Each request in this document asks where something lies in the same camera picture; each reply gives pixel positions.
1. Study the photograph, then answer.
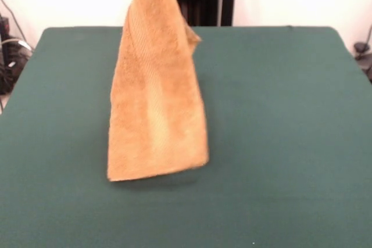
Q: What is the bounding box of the black plug adapter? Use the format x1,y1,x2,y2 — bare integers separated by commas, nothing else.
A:
353,41,372,83

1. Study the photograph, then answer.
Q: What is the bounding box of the orange terry towel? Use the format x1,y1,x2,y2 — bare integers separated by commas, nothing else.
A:
106,0,210,182

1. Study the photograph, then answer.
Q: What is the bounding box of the dark green table cloth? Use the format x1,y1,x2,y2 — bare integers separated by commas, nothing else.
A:
0,26,372,248

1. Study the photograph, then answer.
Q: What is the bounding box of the black cable and plug cluster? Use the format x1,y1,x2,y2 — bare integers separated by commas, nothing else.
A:
0,17,33,95

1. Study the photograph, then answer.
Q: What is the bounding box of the thin grey cable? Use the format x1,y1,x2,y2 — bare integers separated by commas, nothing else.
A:
0,0,24,41

